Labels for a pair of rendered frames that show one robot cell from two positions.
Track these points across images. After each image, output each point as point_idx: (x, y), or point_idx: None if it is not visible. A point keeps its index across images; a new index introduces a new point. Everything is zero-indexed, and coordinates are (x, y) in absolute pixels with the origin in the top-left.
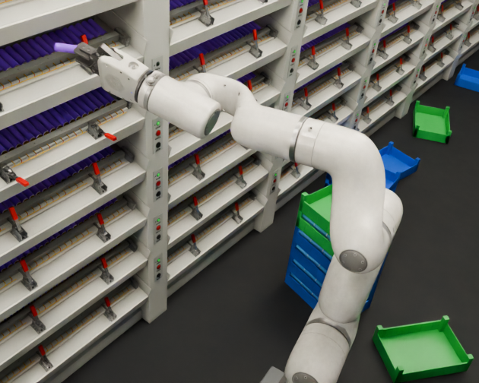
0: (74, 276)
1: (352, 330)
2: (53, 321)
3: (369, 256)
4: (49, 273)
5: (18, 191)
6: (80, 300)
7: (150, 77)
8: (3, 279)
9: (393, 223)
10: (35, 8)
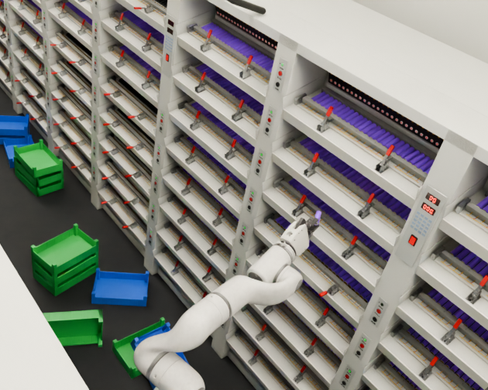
0: (294, 354)
1: None
2: (264, 345)
3: (135, 348)
4: (276, 320)
5: None
6: (280, 360)
7: (280, 241)
8: None
9: (159, 375)
10: (335, 193)
